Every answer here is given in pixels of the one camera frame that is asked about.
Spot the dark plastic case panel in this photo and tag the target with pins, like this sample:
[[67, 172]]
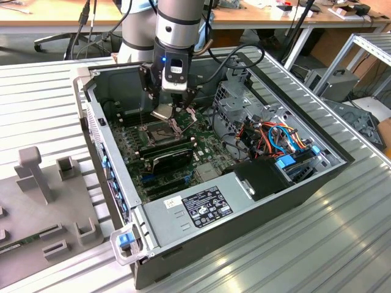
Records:
[[360, 122]]

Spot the silver CPU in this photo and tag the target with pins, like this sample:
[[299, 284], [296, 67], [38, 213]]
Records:
[[163, 112]]

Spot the black RAM slot bank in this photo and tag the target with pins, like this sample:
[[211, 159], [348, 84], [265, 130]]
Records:
[[131, 117], [165, 146]]

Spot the brown shoe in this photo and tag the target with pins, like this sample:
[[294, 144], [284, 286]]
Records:
[[270, 42]]

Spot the silver chipset heatsink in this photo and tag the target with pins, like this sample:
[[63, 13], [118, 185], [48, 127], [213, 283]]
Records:
[[207, 174]]

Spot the white box red label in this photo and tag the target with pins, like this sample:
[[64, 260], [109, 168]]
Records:
[[279, 12]]

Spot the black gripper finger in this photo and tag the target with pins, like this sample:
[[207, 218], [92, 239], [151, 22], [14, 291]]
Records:
[[190, 96], [146, 76]]

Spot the black expansion slot bank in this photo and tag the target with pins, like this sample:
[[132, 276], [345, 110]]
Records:
[[165, 186]]

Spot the grey power supply with label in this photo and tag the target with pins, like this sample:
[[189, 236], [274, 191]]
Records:
[[171, 222]]

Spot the silver camera on black bracket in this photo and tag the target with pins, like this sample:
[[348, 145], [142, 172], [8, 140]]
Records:
[[174, 82]]

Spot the hard disk in blue carrier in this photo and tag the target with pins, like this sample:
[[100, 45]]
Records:
[[285, 161]]

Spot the CPU socket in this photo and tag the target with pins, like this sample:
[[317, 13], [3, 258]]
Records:
[[159, 134]]

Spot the silver metal drive cage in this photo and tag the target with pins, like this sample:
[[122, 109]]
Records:
[[247, 102]]

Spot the black tripod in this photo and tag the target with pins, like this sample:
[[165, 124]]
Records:
[[301, 18]]

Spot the blue case latch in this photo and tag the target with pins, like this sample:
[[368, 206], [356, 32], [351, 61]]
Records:
[[125, 240]]

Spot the aluminium profile frame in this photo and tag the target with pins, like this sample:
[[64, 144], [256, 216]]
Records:
[[375, 45]]

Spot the green RAM stick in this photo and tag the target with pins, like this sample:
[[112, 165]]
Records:
[[15, 245]]

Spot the office chair base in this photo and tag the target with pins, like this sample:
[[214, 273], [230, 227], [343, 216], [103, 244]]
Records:
[[61, 38]]

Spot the wooden desk white frame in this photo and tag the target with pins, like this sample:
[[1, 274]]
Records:
[[18, 16], [320, 16]]

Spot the green motherboard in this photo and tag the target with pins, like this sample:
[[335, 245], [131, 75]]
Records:
[[201, 143]]

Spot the black graphics card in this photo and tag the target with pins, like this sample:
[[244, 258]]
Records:
[[171, 160]]

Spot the brown cardboard tray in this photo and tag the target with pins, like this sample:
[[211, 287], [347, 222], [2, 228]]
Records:
[[345, 13]]

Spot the large brown cardboard box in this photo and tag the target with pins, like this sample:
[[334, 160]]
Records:
[[328, 42]]

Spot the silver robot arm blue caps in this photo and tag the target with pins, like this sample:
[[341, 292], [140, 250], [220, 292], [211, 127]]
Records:
[[177, 18]]

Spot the small brown cardboard box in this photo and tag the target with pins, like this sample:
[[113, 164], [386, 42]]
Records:
[[386, 131]]

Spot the grey parts rack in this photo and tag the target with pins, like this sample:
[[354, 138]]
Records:
[[30, 207]]

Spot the open black PC case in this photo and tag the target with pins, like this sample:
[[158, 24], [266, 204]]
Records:
[[244, 232]]

